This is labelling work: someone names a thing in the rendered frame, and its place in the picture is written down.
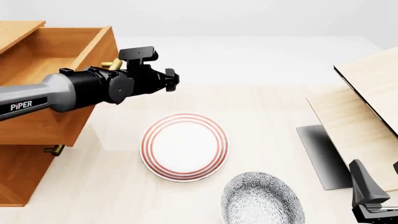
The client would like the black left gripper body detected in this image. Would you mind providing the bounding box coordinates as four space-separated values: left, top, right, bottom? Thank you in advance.
164 67 181 93

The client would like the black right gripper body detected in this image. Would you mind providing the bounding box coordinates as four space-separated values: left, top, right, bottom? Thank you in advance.
352 202 398 224

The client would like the wooden drawer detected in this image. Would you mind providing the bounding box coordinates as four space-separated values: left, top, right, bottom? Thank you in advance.
0 26 121 148

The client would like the wooden cabinet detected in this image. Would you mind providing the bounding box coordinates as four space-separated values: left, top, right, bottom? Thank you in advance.
0 21 91 207

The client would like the white plate with red rings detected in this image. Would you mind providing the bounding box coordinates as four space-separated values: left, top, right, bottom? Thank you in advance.
139 112 229 183

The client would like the grey patterned bowl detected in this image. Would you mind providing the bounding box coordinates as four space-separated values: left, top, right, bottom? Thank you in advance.
220 171 306 224

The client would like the brass drawer handle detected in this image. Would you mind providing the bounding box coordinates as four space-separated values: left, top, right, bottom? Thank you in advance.
43 144 66 157
101 57 124 71

